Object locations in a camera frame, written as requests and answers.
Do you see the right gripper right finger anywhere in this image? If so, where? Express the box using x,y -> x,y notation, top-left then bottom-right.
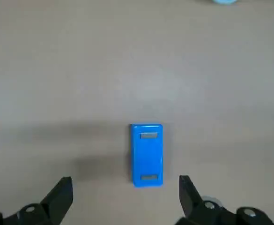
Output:
174,174 -> 274,225

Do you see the blue whiteboard eraser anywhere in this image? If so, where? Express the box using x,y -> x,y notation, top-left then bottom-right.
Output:
130,123 -> 164,188

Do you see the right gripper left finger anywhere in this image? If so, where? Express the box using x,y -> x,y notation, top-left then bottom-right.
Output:
0,176 -> 74,225

